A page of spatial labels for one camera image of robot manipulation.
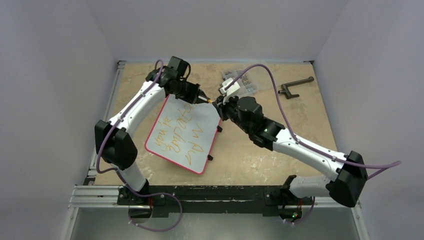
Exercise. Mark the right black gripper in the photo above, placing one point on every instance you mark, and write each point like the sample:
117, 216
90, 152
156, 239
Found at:
222, 108

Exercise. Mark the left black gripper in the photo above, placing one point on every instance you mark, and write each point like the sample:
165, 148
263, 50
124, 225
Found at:
194, 92

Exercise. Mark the pink framed whiteboard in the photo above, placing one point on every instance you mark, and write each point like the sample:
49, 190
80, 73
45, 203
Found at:
184, 133

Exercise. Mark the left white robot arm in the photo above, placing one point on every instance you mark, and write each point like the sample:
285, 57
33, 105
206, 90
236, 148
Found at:
114, 145

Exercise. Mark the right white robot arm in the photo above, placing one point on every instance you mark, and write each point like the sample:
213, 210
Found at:
343, 175

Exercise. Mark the clear screw organizer box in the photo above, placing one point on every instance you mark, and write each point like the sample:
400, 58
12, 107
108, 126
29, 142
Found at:
248, 86

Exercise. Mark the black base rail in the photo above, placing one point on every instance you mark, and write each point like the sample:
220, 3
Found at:
266, 200

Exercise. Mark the aluminium frame rail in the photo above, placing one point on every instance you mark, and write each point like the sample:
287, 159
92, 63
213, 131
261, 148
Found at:
89, 195

